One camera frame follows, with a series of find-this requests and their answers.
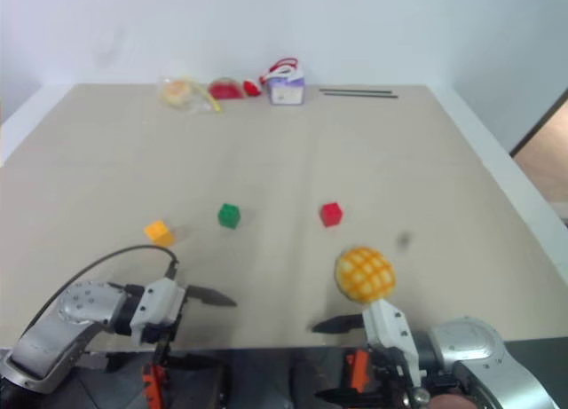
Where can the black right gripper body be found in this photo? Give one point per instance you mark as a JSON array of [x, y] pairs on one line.
[[392, 378]]

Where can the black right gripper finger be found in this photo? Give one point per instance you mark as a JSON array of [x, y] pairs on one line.
[[339, 324], [339, 394]]

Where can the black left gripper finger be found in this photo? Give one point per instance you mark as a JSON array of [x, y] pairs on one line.
[[191, 363], [210, 296]]

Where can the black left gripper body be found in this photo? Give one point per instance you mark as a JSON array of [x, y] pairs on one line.
[[166, 331]]

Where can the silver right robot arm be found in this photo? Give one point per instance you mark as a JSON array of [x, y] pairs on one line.
[[488, 364]]

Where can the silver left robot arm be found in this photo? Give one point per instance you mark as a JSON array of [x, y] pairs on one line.
[[66, 320]]

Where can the orange black clamp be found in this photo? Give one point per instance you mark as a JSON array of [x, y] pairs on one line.
[[357, 372], [152, 382]]

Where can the yellow pineapple bun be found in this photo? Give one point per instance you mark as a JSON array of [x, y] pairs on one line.
[[366, 273]]

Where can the orange cube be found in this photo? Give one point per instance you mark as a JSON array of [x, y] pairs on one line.
[[158, 232]]

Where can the green cube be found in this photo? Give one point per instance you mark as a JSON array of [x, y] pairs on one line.
[[229, 215]]

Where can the red cube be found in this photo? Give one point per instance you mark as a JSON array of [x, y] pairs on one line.
[[331, 214]]

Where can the clear bag with bread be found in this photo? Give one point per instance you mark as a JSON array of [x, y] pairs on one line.
[[179, 94]]

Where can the red domed toy food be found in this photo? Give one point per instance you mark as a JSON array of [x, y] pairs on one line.
[[226, 89]]

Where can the small red white toy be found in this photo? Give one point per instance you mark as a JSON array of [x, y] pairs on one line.
[[251, 88]]

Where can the purple white small box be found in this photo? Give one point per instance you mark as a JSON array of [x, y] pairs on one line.
[[286, 91]]

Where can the thin black rod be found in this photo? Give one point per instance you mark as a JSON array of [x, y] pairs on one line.
[[355, 90], [361, 95]]

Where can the brown wooden panel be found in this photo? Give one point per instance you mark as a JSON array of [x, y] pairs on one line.
[[543, 138]]

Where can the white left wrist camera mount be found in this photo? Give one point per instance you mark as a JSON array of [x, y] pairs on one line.
[[157, 304]]

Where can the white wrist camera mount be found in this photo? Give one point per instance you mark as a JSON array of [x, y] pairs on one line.
[[157, 304], [390, 329]]

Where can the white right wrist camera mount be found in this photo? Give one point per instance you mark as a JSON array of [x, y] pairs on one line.
[[390, 329]]

